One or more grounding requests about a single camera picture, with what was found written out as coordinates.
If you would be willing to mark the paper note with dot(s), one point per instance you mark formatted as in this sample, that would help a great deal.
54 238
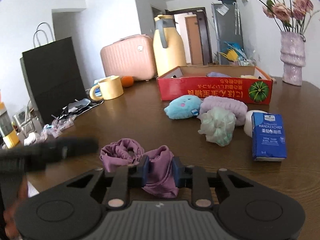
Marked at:
222 9

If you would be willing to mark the glass cup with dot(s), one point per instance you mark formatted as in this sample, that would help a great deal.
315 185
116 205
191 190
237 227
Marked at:
25 120

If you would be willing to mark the black wrappers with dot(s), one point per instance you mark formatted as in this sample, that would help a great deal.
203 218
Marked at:
77 106

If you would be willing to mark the person's left hand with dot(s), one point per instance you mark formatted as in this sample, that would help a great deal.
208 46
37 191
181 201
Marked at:
11 220

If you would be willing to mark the red cardboard box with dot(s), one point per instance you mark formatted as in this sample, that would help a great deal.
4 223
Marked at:
212 90

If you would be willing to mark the white plush toy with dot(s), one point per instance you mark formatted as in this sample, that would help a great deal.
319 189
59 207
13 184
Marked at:
248 125

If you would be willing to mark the clear plastic packets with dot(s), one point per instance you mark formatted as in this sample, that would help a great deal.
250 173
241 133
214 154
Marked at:
58 127

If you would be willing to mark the yellow feather fan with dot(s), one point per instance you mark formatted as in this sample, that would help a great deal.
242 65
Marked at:
230 55

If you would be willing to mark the green mesh bath puff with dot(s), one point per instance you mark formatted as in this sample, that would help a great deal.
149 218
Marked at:
217 127

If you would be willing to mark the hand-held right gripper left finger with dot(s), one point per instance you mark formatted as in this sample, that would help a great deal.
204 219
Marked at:
145 168

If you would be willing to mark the clear plastic wrapping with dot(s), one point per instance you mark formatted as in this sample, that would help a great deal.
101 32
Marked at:
247 60

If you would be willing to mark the light blue plush toy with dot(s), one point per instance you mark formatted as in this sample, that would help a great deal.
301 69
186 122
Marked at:
180 106

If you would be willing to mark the black paper bag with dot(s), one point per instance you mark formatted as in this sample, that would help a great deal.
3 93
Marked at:
55 80

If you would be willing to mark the blue tissue pack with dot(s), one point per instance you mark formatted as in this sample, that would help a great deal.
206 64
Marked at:
267 140

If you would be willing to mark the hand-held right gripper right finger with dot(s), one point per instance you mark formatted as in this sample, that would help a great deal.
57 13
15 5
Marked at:
176 171

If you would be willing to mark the white hanging umbrella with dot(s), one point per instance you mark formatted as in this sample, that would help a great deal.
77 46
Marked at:
236 17

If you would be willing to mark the brown wooden door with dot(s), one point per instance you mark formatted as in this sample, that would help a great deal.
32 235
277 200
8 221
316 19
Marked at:
193 40

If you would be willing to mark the grey fridge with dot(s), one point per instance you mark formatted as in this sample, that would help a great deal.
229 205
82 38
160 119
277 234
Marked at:
227 30

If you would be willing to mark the pink suitcase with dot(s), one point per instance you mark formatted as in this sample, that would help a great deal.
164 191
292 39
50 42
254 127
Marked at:
125 57

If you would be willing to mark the dried pink rose bouquet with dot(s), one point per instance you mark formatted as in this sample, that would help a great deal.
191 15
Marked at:
280 10

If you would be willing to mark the purple satin cloth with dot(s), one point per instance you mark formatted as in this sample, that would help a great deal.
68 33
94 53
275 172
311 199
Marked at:
160 160

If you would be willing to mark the dark door frame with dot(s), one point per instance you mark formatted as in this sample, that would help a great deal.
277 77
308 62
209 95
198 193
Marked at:
207 37

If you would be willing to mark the purple ribbed vase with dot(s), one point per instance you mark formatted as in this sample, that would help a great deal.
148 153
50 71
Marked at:
292 60

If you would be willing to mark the yellow mug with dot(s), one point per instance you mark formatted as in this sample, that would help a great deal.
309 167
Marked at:
112 88

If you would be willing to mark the yellow thermos jug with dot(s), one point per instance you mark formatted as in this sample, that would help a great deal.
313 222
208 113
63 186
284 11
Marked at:
167 55

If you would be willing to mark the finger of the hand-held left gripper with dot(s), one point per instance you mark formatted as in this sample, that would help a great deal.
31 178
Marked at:
65 148

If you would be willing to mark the orange fruit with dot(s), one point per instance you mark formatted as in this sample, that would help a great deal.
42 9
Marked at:
127 81

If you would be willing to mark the lavender fluffy headband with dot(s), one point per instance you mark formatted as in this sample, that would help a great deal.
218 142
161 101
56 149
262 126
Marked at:
225 103

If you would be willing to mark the light blue packet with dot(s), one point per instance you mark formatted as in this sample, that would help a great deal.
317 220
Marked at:
98 82

